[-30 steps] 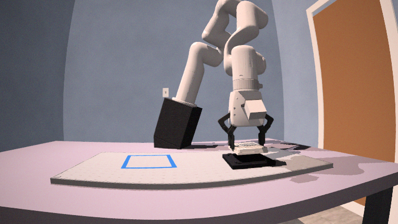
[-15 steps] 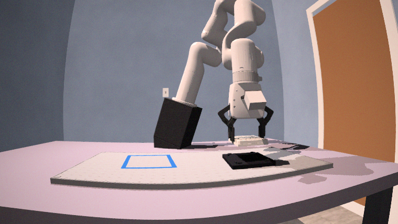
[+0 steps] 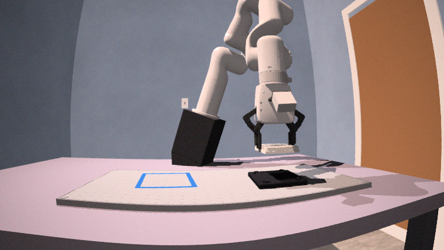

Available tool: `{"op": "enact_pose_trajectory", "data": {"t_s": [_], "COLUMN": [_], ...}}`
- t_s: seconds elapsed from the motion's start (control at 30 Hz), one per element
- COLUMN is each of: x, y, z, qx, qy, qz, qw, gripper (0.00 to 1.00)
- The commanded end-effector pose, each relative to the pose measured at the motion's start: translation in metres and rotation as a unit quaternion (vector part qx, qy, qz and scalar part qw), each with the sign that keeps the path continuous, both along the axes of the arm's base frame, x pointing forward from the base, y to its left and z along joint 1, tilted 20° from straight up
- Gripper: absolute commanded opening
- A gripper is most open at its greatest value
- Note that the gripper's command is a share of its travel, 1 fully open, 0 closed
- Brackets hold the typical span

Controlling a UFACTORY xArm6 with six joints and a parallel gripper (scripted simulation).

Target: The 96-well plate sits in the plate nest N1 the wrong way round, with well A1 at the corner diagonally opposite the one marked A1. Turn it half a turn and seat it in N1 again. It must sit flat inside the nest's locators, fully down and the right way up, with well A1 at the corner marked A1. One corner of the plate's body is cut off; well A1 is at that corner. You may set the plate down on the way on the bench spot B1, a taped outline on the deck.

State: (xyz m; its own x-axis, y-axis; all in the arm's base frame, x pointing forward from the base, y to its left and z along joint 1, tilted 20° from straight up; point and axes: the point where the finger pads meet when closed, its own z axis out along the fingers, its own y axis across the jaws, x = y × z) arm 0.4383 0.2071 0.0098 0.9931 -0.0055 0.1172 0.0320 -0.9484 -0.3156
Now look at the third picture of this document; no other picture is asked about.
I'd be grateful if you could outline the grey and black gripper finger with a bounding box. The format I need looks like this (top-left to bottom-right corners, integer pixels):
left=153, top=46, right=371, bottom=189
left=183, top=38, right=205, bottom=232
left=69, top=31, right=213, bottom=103
left=285, top=110, right=305, bottom=145
left=242, top=108, right=264, bottom=149

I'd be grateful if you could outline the blue tape outline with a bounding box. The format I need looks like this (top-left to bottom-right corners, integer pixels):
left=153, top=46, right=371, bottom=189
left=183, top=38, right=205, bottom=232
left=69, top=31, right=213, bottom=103
left=135, top=173, right=197, bottom=188

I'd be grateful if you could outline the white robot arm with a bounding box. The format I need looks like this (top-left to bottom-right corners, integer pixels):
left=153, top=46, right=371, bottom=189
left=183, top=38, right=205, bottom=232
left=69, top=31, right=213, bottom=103
left=192, top=0, right=297, bottom=119

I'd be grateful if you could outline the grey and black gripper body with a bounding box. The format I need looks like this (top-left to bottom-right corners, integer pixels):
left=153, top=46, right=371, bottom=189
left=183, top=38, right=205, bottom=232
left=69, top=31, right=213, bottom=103
left=255, top=81, right=294, bottom=124

